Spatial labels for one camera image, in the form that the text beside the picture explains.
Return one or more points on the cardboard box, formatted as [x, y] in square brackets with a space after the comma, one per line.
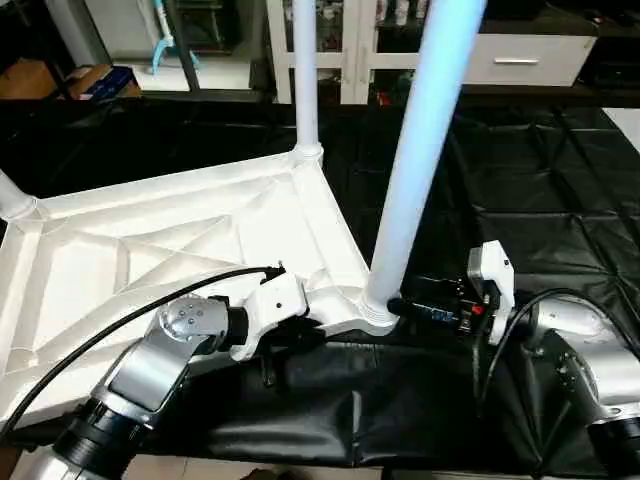
[30, 78]

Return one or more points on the white plastic table top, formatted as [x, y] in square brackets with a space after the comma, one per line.
[150, 230]

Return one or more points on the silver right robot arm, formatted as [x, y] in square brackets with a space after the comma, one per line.
[590, 360]

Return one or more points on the small blue box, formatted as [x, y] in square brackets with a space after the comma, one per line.
[105, 80]

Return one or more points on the light blue hanger hook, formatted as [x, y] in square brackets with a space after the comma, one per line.
[165, 40]

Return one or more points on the black work mat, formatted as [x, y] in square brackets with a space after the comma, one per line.
[540, 170]

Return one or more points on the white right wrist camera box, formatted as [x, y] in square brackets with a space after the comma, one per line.
[490, 285]

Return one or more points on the white drawer cabinet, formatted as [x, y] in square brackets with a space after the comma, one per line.
[530, 58]
[350, 45]

